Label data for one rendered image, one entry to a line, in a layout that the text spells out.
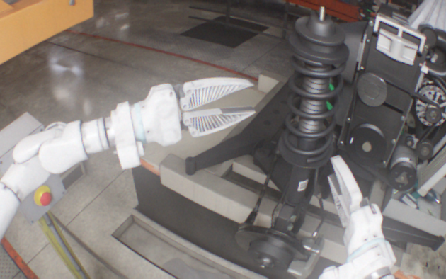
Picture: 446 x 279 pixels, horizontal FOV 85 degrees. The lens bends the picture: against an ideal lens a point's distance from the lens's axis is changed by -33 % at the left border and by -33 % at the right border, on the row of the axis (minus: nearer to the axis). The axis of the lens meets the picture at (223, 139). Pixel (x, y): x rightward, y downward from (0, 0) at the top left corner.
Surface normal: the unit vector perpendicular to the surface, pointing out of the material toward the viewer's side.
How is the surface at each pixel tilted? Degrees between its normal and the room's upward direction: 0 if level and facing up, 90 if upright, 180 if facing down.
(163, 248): 0
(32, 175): 75
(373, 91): 90
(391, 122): 90
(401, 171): 90
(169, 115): 83
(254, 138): 3
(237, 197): 0
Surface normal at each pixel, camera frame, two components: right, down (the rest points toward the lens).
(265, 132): 0.07, -0.77
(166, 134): 0.35, 0.54
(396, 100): -0.51, 0.52
